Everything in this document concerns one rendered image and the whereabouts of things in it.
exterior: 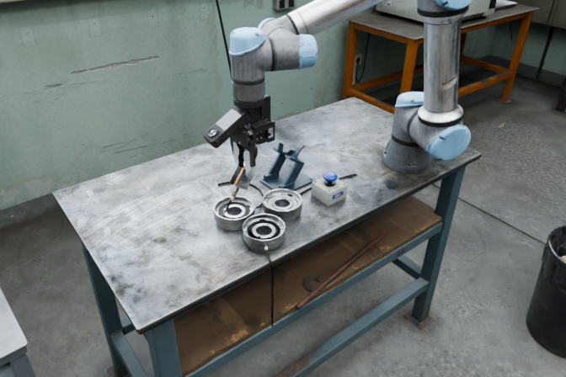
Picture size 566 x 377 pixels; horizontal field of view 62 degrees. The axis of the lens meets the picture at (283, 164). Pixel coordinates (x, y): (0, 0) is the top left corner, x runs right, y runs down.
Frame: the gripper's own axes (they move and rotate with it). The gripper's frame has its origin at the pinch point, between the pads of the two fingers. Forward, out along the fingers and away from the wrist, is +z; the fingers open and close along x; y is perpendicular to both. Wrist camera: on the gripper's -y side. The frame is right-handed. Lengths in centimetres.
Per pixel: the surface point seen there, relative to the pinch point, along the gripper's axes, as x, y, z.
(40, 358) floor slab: 62, -54, 93
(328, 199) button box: -10.6, 20.3, 11.0
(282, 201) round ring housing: -3.2, 10.1, 11.2
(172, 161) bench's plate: 37.5, -1.9, 13.0
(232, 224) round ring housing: -4.0, -6.5, 10.4
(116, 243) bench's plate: 9.9, -31.1, 12.9
